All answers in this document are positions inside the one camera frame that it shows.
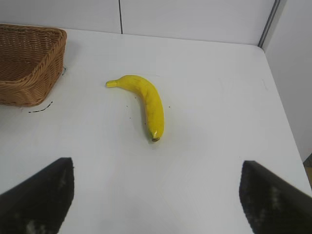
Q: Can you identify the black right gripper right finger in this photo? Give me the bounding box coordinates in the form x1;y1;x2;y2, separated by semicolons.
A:
239;160;312;234

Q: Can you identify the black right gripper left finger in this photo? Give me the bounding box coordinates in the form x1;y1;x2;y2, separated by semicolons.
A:
0;157;75;234

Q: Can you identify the yellow banana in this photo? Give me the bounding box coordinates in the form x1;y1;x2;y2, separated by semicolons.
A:
105;75;165;143

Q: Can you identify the brown woven wicker basket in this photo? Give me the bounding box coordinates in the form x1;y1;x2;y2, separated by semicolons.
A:
0;23;68;107

